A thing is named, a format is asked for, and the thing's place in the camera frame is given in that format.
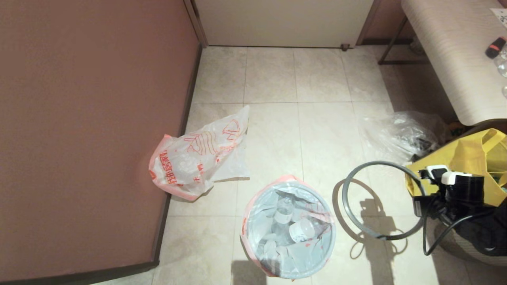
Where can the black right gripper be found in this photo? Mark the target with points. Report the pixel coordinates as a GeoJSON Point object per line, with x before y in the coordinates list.
{"type": "Point", "coordinates": [465, 192]}

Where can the white translucent plastic bag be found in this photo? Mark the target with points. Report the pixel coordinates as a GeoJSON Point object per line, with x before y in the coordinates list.
{"type": "Point", "coordinates": [269, 245]}

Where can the black round trash bin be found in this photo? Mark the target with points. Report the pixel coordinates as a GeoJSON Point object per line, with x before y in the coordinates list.
{"type": "Point", "coordinates": [257, 221]}

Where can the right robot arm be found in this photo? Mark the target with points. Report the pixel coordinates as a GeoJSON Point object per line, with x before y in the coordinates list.
{"type": "Point", "coordinates": [487, 233]}

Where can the crumpled clear plastic bag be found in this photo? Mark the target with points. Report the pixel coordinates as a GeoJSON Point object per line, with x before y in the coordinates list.
{"type": "Point", "coordinates": [400, 132]}

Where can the yellow fabric tote bag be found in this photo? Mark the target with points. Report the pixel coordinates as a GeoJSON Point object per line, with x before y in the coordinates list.
{"type": "Point", "coordinates": [471, 154]}

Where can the new red-printed plastic bag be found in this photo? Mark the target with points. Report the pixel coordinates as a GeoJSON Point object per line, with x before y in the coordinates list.
{"type": "Point", "coordinates": [186, 162]}

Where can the small green yellow package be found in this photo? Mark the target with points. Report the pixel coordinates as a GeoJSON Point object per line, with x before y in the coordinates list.
{"type": "Point", "coordinates": [455, 129]}

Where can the beige ribbed round stool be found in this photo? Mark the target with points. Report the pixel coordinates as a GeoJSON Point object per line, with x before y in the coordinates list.
{"type": "Point", "coordinates": [467, 258]}

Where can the clear drinking glass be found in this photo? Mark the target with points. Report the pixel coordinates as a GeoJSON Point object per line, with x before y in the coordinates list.
{"type": "Point", "coordinates": [504, 92]}
{"type": "Point", "coordinates": [503, 68]}

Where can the wood-grain table top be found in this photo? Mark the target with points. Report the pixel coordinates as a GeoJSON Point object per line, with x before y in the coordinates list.
{"type": "Point", "coordinates": [447, 51]}

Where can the clear plastic bottle barcode label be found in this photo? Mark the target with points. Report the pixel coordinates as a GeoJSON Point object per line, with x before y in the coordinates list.
{"type": "Point", "coordinates": [283, 211]}

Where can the small metal door stop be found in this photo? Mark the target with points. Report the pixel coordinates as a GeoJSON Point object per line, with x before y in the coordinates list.
{"type": "Point", "coordinates": [344, 47]}

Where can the white printed paper sheet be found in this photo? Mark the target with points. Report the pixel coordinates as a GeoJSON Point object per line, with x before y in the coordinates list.
{"type": "Point", "coordinates": [500, 16]}

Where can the white door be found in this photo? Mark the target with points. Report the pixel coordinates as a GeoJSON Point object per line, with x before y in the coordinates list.
{"type": "Point", "coordinates": [283, 23]}

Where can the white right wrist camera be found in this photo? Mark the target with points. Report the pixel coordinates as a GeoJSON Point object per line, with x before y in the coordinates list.
{"type": "Point", "coordinates": [455, 178]}

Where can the dark metal table leg frame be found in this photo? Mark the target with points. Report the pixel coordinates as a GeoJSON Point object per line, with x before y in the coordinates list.
{"type": "Point", "coordinates": [390, 47]}

